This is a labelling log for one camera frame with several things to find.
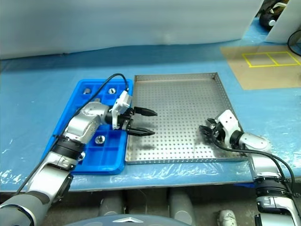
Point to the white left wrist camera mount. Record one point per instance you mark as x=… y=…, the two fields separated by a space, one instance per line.
x=122 y=103

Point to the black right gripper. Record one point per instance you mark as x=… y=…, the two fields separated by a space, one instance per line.
x=218 y=131

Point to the grey-blue robot torso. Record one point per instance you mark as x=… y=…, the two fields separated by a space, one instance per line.
x=105 y=221

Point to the dark grey rounded shape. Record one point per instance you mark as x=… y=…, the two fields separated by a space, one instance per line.
x=111 y=204
x=181 y=207

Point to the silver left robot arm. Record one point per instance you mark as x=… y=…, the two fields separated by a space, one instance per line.
x=82 y=122

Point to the blue plastic table cover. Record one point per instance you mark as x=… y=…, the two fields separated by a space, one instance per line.
x=35 y=106

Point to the perforated steel tray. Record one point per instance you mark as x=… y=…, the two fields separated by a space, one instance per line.
x=176 y=106

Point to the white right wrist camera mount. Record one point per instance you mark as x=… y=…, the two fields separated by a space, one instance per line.
x=229 y=120

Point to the brown mat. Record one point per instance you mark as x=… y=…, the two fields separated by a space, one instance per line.
x=258 y=77

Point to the yellow tape outline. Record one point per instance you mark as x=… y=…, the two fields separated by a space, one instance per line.
x=246 y=60

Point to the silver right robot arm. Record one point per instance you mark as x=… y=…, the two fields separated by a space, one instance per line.
x=256 y=141

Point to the white crumpled object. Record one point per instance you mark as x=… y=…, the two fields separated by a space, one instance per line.
x=227 y=216

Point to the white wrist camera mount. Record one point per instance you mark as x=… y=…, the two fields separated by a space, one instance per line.
x=229 y=120
x=122 y=103

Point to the white backdrop board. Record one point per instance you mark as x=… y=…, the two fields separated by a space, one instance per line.
x=284 y=23
x=117 y=21

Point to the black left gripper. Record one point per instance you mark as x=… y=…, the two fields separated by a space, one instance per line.
x=124 y=120

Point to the black hoop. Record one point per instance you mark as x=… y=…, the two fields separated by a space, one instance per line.
x=289 y=42

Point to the blue compartment tray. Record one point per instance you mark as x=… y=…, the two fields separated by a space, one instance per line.
x=110 y=150

